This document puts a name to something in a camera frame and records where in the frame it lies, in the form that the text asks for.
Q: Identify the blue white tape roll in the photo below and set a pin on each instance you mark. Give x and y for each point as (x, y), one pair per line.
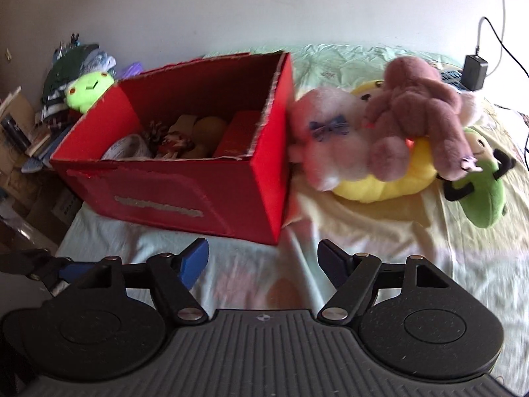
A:
(124, 147)

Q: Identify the pink plush toy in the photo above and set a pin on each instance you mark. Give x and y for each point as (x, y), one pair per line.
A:
(330, 153)

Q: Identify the brown cardboard boxes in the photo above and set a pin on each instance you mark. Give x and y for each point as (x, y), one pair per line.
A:
(41, 215)

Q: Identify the dark speckled round item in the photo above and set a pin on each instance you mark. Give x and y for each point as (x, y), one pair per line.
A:
(153, 131)

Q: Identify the pile of clothes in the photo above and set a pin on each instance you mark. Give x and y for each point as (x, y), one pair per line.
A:
(62, 66)

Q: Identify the orange ball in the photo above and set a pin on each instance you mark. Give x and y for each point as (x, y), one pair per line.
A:
(210, 130)

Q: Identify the small red box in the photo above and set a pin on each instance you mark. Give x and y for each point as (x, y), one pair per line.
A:
(237, 132)

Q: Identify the large red cardboard box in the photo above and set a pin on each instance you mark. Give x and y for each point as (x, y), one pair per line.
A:
(186, 198)

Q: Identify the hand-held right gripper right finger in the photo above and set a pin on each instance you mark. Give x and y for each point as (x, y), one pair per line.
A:
(332, 262)

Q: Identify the green frog plush toy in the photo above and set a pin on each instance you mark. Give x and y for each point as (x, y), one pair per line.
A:
(86, 89)

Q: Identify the blue floral cloth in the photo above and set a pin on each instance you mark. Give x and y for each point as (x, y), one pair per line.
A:
(101, 60)

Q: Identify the white power strip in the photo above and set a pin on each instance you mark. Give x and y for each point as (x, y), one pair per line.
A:
(452, 78)

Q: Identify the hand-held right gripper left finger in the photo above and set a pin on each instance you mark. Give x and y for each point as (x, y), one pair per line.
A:
(193, 262)

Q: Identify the purple printed item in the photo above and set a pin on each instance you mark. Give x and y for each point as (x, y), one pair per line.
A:
(131, 70)

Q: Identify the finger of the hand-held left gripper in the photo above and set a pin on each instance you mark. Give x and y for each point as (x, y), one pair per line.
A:
(72, 271)

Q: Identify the brown plush toy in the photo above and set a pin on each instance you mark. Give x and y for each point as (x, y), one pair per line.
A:
(413, 103)

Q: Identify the yellow plush toy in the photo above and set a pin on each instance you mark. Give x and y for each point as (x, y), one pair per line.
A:
(380, 190)

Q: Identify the power adapter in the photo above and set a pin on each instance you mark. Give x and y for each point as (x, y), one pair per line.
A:
(474, 72)

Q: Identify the green plush toy black limbs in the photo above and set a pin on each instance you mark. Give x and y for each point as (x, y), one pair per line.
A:
(483, 198)

